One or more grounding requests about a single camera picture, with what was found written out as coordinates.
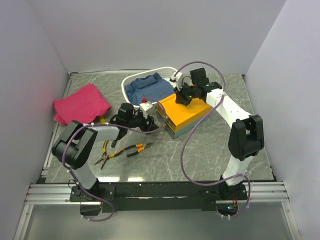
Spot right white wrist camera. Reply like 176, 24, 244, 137
169, 71, 183, 90

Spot purple cable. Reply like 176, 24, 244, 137
61, 96, 167, 222
172, 61, 251, 219

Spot yellow drawer cabinet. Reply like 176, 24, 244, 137
157, 94, 212, 139

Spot yellow needle nose pliers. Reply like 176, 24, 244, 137
94, 140, 109, 170

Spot orange black combination pliers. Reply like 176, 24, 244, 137
107, 142, 153, 160

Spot white plastic basket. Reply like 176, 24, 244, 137
121, 66, 177, 108

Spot pink folded towel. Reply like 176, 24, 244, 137
53, 83, 112, 125

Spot blue checkered shirt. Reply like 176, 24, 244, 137
124, 72, 175, 105

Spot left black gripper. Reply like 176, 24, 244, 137
126, 109, 159, 135

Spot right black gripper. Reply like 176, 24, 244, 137
173, 82, 197, 108

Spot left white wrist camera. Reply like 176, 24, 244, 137
139, 97, 156, 119

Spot black handled hammer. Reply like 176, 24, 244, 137
111, 139, 118, 148

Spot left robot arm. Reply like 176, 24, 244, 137
51, 101, 159, 201

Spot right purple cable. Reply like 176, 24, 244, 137
172, 61, 251, 219

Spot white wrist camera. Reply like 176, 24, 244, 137
169, 71, 183, 90
139, 97, 156, 119

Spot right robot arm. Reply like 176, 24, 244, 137
170, 68, 265, 200

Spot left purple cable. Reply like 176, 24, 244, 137
61, 96, 167, 222

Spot black base beam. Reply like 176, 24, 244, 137
68, 181, 249, 216

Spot aluminium frame rail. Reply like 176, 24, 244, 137
24, 182, 290, 205

